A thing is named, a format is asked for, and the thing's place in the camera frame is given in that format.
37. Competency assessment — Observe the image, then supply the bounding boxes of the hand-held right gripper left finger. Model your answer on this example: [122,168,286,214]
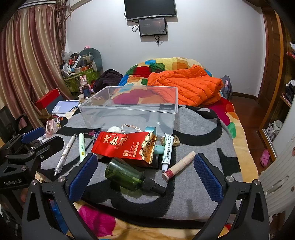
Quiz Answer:
[22,152,99,240]

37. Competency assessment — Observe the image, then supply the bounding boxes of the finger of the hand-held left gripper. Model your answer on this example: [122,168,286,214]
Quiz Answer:
[6,136,65,172]
[0,126,46,160]

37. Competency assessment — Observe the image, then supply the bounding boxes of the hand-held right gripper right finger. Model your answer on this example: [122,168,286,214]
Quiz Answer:
[193,153,270,240]

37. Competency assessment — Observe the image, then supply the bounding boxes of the white pen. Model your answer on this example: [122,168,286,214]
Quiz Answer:
[54,134,76,177]

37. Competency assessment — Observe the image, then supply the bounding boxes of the light green highlighter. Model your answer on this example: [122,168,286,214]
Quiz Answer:
[78,133,87,162]

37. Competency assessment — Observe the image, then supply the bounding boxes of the beige cosmetic tube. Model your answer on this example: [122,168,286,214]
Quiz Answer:
[161,151,196,181]

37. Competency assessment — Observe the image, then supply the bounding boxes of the green plastic bottle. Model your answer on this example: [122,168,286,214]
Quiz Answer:
[104,157,167,194]

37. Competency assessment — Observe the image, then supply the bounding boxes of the red gold tea packet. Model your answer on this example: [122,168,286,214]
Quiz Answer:
[91,131,157,165]

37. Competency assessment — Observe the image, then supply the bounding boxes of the white ointment tube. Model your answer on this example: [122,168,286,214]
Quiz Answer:
[161,133,174,172]

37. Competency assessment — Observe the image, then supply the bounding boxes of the mint green small bottle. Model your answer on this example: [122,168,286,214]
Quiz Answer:
[154,136,165,155]

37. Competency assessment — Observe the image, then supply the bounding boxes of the clear plastic storage box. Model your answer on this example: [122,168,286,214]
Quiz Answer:
[79,86,179,134]

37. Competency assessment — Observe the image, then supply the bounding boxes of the pink bag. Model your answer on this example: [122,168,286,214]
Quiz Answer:
[46,119,61,138]

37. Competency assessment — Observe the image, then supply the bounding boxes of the black chair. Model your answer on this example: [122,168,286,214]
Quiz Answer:
[0,106,28,143]

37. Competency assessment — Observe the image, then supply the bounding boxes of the blue white book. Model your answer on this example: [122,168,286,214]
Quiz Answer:
[51,100,80,114]

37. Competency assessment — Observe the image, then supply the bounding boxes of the red box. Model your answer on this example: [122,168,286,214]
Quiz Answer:
[35,88,61,109]

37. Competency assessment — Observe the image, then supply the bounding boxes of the small blue pink packet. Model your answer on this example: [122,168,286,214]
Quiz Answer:
[88,130,102,141]

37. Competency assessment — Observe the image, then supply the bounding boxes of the grey black blanket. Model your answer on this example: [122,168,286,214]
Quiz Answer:
[34,105,243,223]

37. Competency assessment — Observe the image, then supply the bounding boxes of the pink slipper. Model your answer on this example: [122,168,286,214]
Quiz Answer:
[260,149,270,168]

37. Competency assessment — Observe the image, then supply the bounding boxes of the colourful patterned blanket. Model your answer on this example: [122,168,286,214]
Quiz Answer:
[34,57,258,240]

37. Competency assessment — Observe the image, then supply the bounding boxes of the green patterned box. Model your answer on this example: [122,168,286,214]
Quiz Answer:
[62,67,98,93]

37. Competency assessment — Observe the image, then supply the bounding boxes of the pink rabbit toy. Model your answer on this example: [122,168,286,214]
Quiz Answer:
[79,75,93,98]

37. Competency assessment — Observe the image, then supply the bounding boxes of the white cabinet door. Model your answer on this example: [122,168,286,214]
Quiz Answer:
[258,138,295,217]

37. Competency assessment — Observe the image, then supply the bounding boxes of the striped curtain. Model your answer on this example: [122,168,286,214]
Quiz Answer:
[0,0,72,143]

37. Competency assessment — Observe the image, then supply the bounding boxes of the white shoes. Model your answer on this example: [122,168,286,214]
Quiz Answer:
[265,120,283,141]

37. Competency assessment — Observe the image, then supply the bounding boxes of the dark cloth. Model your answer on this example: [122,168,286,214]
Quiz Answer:
[93,69,124,91]

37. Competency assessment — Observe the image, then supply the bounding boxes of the dark backpack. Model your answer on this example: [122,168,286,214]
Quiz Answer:
[220,75,233,100]

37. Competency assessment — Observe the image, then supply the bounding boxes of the orange puffer jacket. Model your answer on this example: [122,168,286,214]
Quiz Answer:
[147,65,224,107]

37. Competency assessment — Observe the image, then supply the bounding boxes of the grey neck pillow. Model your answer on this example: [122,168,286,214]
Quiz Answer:
[78,48,103,72]

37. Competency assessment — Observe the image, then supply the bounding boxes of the wooden wardrobe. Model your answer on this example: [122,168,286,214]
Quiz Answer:
[258,7,295,162]

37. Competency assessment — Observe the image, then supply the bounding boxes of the pink white braided cord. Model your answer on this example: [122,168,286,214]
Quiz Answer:
[121,123,141,133]

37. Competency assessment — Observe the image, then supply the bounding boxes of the wall television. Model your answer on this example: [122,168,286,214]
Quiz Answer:
[124,0,177,21]

